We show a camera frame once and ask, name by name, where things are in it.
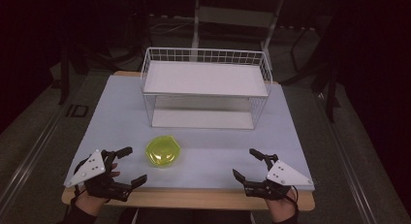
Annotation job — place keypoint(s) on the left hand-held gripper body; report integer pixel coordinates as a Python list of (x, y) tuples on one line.
[(87, 169)]

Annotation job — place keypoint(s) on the metal floor rail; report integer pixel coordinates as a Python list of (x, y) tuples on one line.
[(29, 159), (347, 159)]

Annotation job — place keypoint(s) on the black floor bracket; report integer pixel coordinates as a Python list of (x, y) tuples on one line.
[(77, 111)]

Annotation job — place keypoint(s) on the yellow-green translucent plate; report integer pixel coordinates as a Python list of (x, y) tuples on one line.
[(163, 152)]

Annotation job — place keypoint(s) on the grey metal stand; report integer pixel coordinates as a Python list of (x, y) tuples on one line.
[(237, 16)]

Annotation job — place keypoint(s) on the dark metal stand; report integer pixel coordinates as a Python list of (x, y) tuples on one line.
[(331, 94)]

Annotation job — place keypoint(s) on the person's right hand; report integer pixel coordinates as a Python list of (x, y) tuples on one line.
[(279, 209)]

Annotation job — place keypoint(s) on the person's left hand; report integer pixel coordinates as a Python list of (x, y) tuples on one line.
[(92, 202)]

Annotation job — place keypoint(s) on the pale blue table mat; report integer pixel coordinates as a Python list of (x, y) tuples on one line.
[(213, 153)]

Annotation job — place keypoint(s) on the wooden table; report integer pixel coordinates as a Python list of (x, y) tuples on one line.
[(194, 199)]

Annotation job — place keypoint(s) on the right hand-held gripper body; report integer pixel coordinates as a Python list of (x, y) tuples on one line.
[(286, 176)]

